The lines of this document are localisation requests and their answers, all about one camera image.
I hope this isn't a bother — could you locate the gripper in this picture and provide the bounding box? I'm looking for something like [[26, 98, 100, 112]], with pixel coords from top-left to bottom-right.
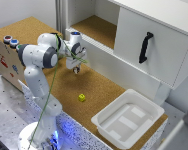
[[66, 55, 85, 70]]

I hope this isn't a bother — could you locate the yellow block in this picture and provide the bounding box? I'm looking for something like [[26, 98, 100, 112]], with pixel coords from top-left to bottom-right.
[[78, 93, 87, 103]]

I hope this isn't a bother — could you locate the white cabinet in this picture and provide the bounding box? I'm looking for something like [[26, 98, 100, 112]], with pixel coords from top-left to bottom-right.
[[65, 0, 188, 108]]

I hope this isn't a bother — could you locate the blue button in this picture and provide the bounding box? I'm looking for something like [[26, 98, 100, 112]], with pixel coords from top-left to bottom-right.
[[9, 38, 20, 48]]

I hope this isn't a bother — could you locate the red button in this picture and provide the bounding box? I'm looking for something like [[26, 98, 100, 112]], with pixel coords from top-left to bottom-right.
[[2, 34, 13, 45]]

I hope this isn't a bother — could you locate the white plastic box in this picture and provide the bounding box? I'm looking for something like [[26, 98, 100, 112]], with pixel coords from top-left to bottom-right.
[[90, 88, 166, 150]]

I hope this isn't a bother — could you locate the white sliding door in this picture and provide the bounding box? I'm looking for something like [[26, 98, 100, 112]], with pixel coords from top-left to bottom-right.
[[112, 6, 188, 90]]

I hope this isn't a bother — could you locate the green cable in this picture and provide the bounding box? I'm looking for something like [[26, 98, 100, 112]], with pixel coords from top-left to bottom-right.
[[27, 32, 89, 150]]

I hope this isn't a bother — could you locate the black door handle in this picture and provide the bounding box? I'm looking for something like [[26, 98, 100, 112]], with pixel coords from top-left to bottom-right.
[[138, 31, 155, 65]]

